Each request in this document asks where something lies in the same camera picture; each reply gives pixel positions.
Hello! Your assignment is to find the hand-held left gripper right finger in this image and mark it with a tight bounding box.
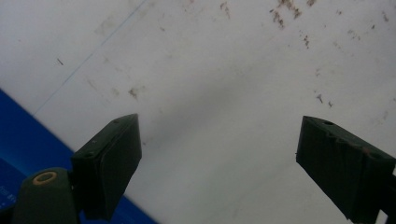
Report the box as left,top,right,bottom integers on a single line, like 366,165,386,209
295,115,396,224

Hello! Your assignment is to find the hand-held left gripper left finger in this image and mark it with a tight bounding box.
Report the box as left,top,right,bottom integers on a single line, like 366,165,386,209
70,113,143,222

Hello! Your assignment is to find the blue cardboard box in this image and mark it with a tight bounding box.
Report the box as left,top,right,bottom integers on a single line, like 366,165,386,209
0,88,161,224

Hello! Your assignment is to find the white table mat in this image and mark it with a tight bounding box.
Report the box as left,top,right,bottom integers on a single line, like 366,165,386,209
0,0,396,224

